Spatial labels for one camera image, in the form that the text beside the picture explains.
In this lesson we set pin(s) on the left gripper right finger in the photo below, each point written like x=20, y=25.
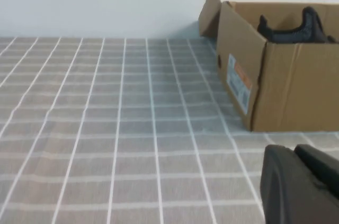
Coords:
x=323, y=173

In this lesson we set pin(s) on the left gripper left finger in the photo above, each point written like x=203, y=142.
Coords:
x=286, y=195

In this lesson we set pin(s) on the black knit sneaker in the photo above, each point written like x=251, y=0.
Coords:
x=291, y=36

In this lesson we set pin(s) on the brown cardboard shoe box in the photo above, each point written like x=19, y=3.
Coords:
x=291, y=89

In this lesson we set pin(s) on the grey white-grid tablecloth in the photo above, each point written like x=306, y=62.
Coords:
x=106, y=128

